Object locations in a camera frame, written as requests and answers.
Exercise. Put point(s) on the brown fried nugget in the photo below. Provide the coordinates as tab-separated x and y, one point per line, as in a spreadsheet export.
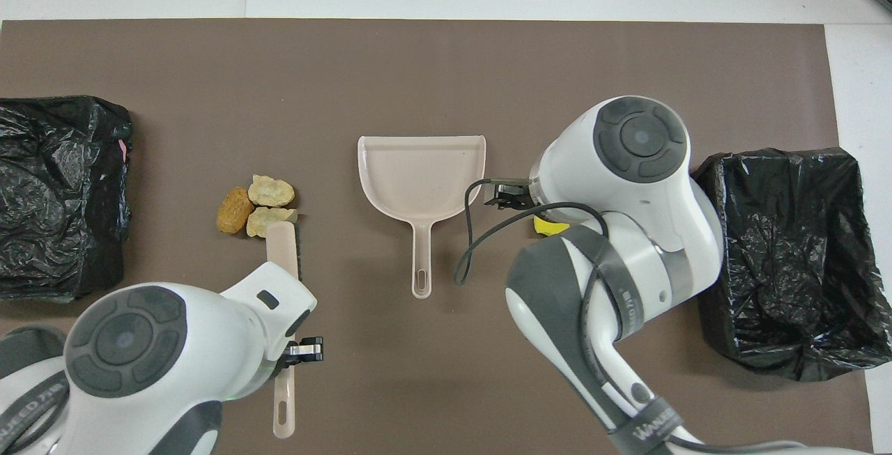
234	210

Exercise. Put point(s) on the beige hand brush black bristles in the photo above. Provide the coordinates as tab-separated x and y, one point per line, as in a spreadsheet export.
282	246

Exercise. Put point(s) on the open bin with black bag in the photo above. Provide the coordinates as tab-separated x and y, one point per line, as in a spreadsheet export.
794	260

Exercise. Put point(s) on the small yellow sponge piece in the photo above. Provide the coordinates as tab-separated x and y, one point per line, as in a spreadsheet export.
550	226

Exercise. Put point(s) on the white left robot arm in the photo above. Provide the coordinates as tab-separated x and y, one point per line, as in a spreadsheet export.
139	371

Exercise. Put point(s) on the beige plastic dustpan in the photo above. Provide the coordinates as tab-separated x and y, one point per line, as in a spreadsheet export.
421	176

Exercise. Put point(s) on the pale flaky pastry piece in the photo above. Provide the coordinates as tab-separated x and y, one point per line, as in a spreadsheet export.
270	191

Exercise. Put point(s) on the brown table mat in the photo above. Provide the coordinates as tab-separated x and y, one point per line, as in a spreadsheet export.
418	79

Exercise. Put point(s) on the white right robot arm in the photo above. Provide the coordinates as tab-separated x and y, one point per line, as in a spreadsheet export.
627	246

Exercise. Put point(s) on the pale pastry with orange stripes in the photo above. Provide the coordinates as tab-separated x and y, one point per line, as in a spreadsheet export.
268	221

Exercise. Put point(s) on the box wrapped in black bag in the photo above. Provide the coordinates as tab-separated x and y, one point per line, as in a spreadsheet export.
56	197

